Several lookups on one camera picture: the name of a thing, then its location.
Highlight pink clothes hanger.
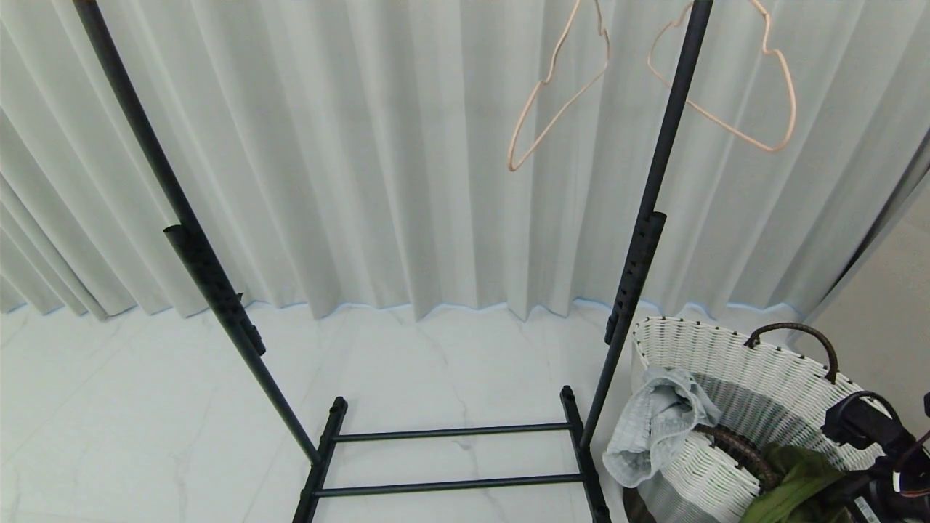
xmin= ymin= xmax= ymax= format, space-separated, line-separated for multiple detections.
xmin=647 ymin=0 xmax=798 ymax=153
xmin=507 ymin=0 xmax=611 ymax=173

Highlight pale grey shorts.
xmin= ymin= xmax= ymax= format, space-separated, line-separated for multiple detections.
xmin=602 ymin=367 xmax=721 ymax=489

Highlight green long-sleeved shirt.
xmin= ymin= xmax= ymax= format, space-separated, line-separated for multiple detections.
xmin=740 ymin=443 xmax=847 ymax=523

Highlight black clothes rack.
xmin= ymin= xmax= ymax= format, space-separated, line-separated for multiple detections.
xmin=73 ymin=0 xmax=714 ymax=523

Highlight white laundry basket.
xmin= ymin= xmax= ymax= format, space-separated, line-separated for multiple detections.
xmin=623 ymin=316 xmax=891 ymax=523

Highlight white curtain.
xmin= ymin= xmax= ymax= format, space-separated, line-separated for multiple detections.
xmin=0 ymin=0 xmax=930 ymax=322

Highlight black cable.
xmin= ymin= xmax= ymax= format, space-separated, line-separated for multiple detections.
xmin=843 ymin=391 xmax=905 ymax=437

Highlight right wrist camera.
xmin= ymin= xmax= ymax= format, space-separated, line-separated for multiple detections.
xmin=822 ymin=396 xmax=918 ymax=458

